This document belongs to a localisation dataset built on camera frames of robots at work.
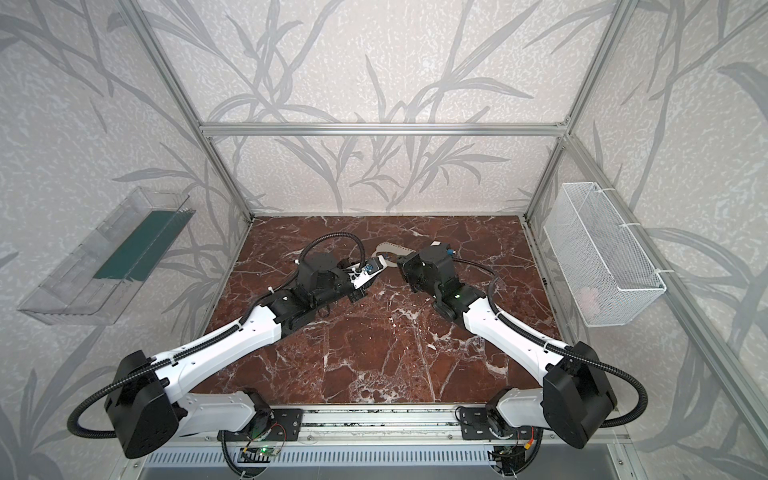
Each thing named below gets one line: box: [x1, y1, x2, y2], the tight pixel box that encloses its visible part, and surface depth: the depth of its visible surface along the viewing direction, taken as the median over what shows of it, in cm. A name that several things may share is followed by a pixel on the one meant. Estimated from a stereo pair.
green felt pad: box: [93, 209, 196, 282], surface depth 69 cm
